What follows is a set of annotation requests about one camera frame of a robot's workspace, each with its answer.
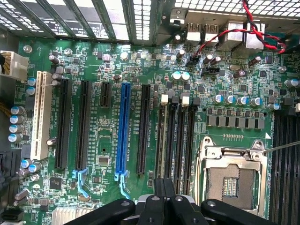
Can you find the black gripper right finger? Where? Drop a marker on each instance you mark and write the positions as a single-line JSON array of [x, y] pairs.
[[182, 211]]

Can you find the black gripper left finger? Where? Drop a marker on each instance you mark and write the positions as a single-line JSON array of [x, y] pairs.
[[153, 211]]

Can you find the metal CPU socket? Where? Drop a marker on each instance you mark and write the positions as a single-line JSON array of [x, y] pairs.
[[234, 182]]

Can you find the long black expansion slot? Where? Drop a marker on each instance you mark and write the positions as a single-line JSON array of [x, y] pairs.
[[63, 124], [83, 124], [143, 129]]

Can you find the silver finned heatsink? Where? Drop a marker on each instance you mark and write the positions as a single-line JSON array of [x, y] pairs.
[[70, 215]]

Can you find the blue expansion slot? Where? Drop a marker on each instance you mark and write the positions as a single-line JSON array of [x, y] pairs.
[[123, 129]]

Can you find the green Dell motherboard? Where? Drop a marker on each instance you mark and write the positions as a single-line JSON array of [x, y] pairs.
[[98, 122]]

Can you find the thin metal locking lever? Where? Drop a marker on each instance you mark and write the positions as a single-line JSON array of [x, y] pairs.
[[281, 147]]

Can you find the short black expansion slot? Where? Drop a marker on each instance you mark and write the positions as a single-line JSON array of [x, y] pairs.
[[105, 95]]

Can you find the white expansion slot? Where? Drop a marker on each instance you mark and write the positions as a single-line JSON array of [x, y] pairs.
[[41, 117]]

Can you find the open grey PC case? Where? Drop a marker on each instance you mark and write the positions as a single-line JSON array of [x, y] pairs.
[[7, 37]]

